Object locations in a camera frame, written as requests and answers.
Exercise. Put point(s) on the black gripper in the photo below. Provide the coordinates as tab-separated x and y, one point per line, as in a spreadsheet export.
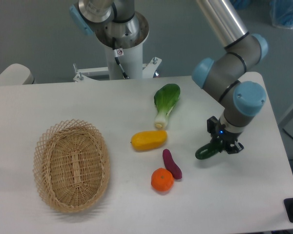
219	132

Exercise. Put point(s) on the dark green cucumber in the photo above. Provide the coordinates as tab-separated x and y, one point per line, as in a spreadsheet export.
209	150

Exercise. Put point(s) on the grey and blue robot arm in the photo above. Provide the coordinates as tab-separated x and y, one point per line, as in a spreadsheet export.
242	101

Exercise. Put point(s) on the purple sweet potato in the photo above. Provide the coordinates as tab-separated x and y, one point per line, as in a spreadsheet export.
170	165

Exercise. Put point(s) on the green bok choy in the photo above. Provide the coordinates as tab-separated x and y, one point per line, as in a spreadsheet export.
165	100

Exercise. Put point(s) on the orange tangerine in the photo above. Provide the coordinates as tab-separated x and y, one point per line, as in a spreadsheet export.
162	180

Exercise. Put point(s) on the yellow mango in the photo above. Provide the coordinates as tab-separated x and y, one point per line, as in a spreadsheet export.
148	140

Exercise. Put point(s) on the blue plastic bag top centre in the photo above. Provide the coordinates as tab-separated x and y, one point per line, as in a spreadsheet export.
240	4

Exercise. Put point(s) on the blue plastic bag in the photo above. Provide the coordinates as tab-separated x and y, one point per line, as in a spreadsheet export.
281	13
240	4

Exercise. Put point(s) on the woven wicker basket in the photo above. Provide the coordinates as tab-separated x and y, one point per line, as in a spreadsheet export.
71	166

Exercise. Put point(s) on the white chair backrest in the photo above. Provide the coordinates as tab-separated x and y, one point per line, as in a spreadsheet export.
16	74

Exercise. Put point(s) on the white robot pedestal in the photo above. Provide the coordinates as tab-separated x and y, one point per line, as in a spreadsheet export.
123	45

